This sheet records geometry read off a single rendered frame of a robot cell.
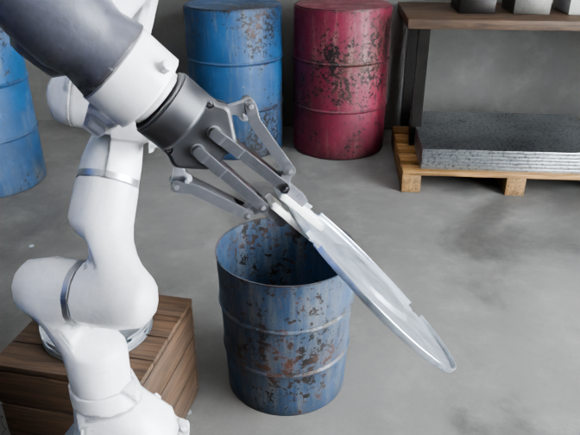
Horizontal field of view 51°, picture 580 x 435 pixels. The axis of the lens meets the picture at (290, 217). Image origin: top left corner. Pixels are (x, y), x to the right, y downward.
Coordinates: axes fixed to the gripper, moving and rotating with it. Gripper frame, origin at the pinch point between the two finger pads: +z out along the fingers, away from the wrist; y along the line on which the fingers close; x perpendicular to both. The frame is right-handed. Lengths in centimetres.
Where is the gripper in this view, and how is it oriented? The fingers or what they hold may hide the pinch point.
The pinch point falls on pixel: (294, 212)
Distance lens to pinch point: 70.4
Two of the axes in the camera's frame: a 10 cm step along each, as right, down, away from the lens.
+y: 6.9, -7.1, -1.6
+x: -2.5, -4.3, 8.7
